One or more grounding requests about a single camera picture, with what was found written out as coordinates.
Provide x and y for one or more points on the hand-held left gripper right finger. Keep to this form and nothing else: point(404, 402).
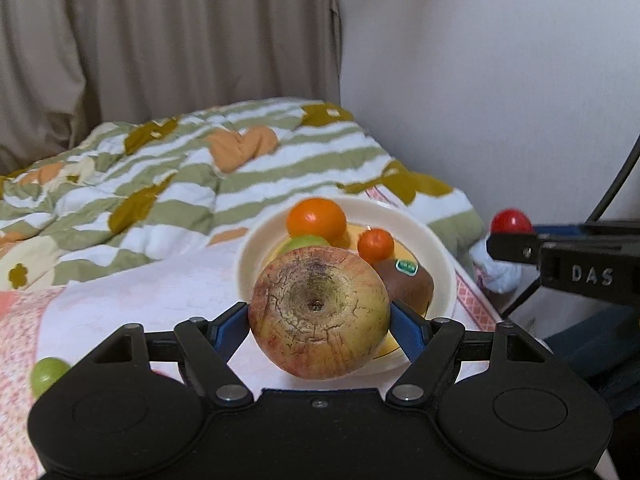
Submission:
point(407, 330)

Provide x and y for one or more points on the small green apple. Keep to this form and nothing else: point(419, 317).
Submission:
point(306, 243)

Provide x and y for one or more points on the pale blue white cloth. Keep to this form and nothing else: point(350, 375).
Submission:
point(497, 272)

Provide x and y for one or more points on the red cherry tomato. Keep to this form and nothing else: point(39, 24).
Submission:
point(511, 221)

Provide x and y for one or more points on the dark blue cloth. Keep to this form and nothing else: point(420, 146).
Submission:
point(595, 345)

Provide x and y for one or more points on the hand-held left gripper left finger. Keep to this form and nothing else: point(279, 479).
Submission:
point(231, 330)

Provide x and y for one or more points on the large yellowish russet apple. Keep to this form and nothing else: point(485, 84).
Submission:
point(320, 310)

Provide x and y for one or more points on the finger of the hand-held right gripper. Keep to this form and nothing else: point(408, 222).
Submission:
point(590, 231)
point(515, 247)

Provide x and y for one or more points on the pink floral printed tablecloth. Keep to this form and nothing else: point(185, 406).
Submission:
point(150, 285)

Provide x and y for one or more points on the large green apple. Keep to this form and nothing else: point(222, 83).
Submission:
point(47, 375)

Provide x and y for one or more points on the tiny mandarin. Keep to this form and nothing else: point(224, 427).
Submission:
point(376, 245)

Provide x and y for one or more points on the brown kiwi with green sticker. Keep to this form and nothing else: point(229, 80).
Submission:
point(407, 287)

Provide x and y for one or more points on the medium orange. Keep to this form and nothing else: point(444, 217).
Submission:
point(316, 218)

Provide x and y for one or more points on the beige curtain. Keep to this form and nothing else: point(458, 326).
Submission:
point(150, 40)

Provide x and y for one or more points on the green striped flower blanket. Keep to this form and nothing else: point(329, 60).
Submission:
point(165, 180)

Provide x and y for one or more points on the cream oval plate with cartoon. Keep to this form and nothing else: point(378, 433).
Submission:
point(257, 255)

